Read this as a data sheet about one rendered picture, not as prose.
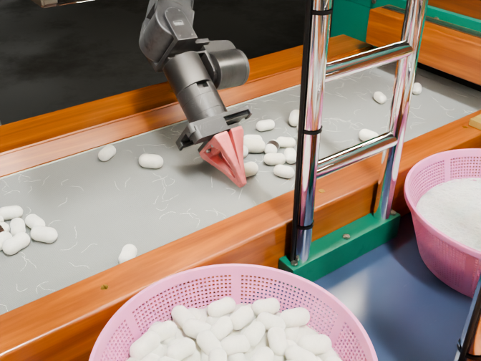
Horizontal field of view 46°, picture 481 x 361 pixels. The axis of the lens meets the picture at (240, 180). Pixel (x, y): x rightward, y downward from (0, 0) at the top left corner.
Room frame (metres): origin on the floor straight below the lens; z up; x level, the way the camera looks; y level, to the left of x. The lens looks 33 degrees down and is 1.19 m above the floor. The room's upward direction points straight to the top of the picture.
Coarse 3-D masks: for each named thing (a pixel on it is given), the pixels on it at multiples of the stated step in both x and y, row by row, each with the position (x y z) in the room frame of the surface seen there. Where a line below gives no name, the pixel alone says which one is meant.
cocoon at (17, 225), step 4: (12, 220) 0.58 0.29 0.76; (16, 220) 0.58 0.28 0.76; (20, 220) 0.58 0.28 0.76; (12, 224) 0.57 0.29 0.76; (16, 224) 0.57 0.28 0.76; (20, 224) 0.57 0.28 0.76; (24, 224) 0.58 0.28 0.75; (12, 228) 0.56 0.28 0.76; (16, 228) 0.56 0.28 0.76; (20, 228) 0.56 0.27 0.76; (24, 228) 0.57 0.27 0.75; (12, 232) 0.56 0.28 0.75; (16, 232) 0.56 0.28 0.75; (24, 232) 0.57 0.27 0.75
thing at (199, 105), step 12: (204, 84) 0.75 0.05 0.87; (180, 96) 0.74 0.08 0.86; (192, 96) 0.73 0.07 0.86; (204, 96) 0.72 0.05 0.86; (216, 96) 0.73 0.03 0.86; (192, 108) 0.72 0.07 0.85; (204, 108) 0.71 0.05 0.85; (216, 108) 0.72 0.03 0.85; (240, 108) 0.73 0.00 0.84; (192, 120) 0.71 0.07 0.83; (204, 120) 0.69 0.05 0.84; (228, 120) 0.71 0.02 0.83; (192, 132) 0.67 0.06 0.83; (180, 144) 0.70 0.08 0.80; (192, 144) 0.71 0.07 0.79
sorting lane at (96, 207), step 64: (384, 64) 1.15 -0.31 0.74; (256, 128) 0.86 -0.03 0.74; (384, 128) 0.86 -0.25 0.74; (0, 192) 0.67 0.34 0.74; (64, 192) 0.67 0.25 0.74; (128, 192) 0.67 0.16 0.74; (192, 192) 0.67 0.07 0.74; (256, 192) 0.67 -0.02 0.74; (0, 256) 0.53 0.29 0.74; (64, 256) 0.53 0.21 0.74
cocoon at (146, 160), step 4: (140, 156) 0.73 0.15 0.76; (144, 156) 0.73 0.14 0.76; (148, 156) 0.73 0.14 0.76; (152, 156) 0.73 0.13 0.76; (156, 156) 0.73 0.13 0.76; (160, 156) 0.74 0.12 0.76; (140, 160) 0.73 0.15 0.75; (144, 160) 0.73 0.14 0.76; (148, 160) 0.73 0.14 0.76; (152, 160) 0.72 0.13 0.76; (156, 160) 0.72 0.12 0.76; (160, 160) 0.73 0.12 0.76; (140, 164) 0.73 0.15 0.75; (144, 164) 0.73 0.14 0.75; (148, 164) 0.72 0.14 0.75; (152, 164) 0.72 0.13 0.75; (156, 164) 0.72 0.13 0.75; (160, 164) 0.73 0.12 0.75; (156, 168) 0.73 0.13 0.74
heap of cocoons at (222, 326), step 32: (192, 320) 0.42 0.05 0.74; (224, 320) 0.42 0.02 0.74; (256, 320) 0.43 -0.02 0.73; (288, 320) 0.42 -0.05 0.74; (160, 352) 0.39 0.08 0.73; (192, 352) 0.39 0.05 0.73; (224, 352) 0.38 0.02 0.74; (256, 352) 0.38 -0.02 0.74; (288, 352) 0.38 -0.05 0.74; (320, 352) 0.39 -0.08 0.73
